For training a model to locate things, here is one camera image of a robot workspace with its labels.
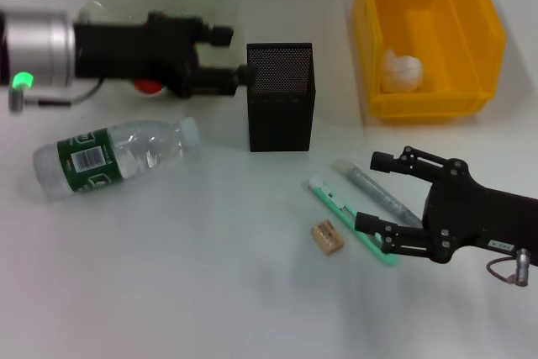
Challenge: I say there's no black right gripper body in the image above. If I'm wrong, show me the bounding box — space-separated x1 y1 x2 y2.
421 159 538 267

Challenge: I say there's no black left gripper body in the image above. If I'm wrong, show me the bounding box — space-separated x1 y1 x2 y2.
73 11 203 100

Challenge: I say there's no red tomato toy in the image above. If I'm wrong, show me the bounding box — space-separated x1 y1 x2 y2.
134 77 163 96

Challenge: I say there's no white paper ball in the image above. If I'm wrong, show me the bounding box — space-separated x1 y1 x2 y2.
380 48 425 93

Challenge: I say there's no clear green-label water bottle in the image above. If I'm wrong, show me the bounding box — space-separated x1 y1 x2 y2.
33 117 202 201

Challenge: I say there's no grey glitter pen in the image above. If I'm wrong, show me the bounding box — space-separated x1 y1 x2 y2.
334 158 424 228

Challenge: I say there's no green utility knife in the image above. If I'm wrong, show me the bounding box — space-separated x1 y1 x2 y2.
308 177 399 270

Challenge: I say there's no tan eraser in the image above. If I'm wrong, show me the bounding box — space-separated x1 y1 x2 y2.
309 219 345 257

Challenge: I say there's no black mesh pen holder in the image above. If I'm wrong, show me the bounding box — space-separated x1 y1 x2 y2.
245 42 315 153

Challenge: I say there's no yellow plastic bin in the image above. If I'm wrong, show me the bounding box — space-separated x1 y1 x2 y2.
351 0 507 125

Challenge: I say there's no right gripper cable with plug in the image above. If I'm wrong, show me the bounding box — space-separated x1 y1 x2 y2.
486 249 532 288

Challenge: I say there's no gripper cable with plug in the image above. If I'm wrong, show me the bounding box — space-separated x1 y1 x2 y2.
486 249 532 288
8 80 104 115

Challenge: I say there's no left gripper cable with plug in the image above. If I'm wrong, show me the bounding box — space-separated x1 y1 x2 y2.
8 80 104 115

